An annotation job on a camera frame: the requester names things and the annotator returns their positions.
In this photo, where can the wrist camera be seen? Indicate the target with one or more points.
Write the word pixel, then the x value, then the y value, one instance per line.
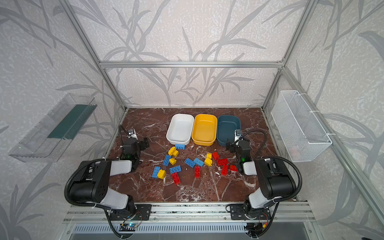
pixel 131 133
pixel 238 134

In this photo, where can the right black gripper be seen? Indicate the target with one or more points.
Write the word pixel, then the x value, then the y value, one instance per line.
pixel 235 147

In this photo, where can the right wiring bundle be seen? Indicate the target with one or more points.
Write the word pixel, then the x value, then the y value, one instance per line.
pixel 258 226

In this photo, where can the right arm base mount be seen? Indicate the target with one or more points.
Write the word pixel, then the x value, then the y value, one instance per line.
pixel 245 212

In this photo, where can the blue brick by white bin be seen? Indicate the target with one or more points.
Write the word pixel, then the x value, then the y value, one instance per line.
pixel 180 146

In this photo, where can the clear plastic wall shelf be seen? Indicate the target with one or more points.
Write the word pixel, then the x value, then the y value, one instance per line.
pixel 50 138

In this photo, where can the yellow brick lower centre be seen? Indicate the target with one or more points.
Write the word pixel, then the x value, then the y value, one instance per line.
pixel 208 162

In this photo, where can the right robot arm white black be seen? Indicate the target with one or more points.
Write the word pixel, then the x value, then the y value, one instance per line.
pixel 279 179

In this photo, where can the red small brick top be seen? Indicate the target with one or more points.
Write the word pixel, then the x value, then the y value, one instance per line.
pixel 215 156

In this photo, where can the aluminium front rail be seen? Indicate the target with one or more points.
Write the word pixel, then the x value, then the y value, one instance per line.
pixel 194 212

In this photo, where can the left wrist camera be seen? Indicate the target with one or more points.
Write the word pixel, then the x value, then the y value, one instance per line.
pixel 131 133

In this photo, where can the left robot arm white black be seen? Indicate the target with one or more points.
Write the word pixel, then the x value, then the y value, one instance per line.
pixel 88 186

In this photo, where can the white plastic bin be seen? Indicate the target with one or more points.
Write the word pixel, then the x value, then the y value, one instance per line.
pixel 180 129

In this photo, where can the blue brick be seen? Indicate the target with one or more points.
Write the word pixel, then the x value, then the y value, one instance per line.
pixel 156 172
pixel 175 169
pixel 180 146
pixel 166 160
pixel 199 162
pixel 190 163

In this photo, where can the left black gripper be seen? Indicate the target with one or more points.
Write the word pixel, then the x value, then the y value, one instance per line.
pixel 139 143

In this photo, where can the left circuit board with wires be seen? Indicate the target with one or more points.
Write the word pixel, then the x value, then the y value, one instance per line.
pixel 132 223

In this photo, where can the dark teal plastic bin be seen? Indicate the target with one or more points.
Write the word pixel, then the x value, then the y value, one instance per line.
pixel 226 127

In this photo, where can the yellow square brick beside curved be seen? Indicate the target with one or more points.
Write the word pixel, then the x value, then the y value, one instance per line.
pixel 175 153

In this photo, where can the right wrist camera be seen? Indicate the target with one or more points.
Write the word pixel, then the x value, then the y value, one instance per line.
pixel 238 134

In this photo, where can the red brick wide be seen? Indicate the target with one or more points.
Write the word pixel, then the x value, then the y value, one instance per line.
pixel 222 162

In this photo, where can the white wire mesh basket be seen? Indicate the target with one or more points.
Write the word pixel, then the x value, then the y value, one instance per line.
pixel 302 133

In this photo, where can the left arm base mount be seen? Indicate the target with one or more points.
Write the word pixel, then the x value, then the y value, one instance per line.
pixel 141 212

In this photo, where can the yellow plastic bin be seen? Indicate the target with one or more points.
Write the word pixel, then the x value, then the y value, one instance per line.
pixel 204 130

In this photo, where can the yellow slope brick small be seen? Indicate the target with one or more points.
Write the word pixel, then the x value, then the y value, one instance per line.
pixel 173 161

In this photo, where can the red small brick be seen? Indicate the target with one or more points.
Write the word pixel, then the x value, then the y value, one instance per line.
pixel 233 168
pixel 215 156

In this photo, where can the yellow brick far left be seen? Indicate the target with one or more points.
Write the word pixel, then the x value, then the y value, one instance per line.
pixel 161 174

